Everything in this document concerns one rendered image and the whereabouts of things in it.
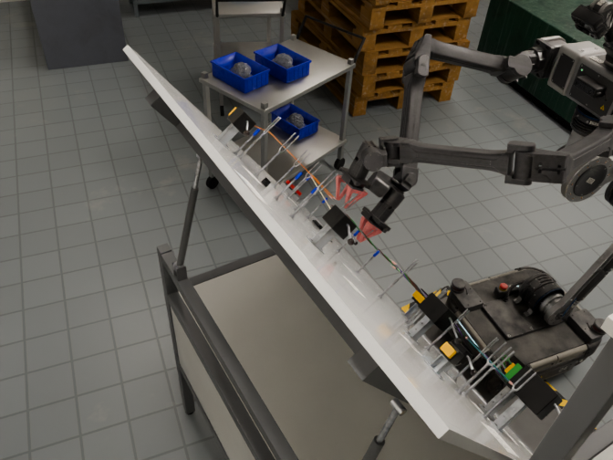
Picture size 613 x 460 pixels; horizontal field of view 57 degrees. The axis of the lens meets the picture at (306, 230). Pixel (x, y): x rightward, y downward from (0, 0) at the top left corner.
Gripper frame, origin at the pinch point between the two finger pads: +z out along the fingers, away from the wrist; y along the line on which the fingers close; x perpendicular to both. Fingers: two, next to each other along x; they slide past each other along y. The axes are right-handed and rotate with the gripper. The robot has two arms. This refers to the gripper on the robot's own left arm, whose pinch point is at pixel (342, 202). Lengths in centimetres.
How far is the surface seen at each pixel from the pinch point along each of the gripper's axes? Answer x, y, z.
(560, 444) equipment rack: -34, 103, -13
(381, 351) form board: -53, 86, -13
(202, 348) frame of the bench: -25, 1, 59
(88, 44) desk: -10, -386, 61
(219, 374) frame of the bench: -23, 12, 60
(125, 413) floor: -17, -47, 139
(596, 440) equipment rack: -9, 98, -7
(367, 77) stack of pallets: 153, -228, -17
